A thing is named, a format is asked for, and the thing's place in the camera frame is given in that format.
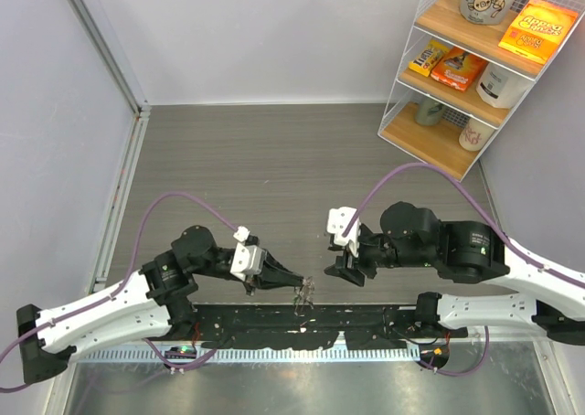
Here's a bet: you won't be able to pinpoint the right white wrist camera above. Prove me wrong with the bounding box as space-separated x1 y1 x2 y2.
325 207 360 251

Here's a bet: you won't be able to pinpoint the aluminium frame rail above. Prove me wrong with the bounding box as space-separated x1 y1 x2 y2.
67 0 150 117

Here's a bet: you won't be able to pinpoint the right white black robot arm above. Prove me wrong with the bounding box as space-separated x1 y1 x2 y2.
325 202 584 346

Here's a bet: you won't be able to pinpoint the orange yellow snack box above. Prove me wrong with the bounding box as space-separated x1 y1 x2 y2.
498 0 578 65

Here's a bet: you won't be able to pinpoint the white wire wooden shelf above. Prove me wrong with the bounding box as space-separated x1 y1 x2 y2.
378 0 584 179

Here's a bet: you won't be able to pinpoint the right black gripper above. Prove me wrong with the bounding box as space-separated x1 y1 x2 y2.
325 227 437 286

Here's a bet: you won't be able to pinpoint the silver keys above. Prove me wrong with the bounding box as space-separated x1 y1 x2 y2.
292 277 315 315

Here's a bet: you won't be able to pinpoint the cream cup red writing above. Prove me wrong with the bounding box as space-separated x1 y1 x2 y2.
459 117 495 152

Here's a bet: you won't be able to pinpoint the orange snack packet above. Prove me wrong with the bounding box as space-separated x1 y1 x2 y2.
431 47 488 92

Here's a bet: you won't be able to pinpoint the grey green cup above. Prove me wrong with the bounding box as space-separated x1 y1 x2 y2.
414 97 446 126

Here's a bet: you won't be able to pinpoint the yellow candy packet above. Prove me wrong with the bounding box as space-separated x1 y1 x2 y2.
408 39 450 77

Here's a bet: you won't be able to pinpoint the purple cable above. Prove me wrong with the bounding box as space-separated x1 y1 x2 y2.
346 162 585 378
0 191 241 393

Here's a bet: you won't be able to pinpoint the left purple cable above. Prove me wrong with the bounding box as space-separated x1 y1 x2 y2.
0 191 241 393

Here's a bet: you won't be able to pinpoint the white slotted cable duct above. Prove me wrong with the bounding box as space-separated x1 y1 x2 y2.
80 343 420 364

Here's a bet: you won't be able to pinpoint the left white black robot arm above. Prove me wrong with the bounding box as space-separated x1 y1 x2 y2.
16 226 305 385

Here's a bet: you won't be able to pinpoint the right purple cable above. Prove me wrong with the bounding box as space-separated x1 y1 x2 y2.
346 162 585 378

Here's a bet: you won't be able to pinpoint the white labelled pouch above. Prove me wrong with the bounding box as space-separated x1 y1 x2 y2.
476 62 532 110

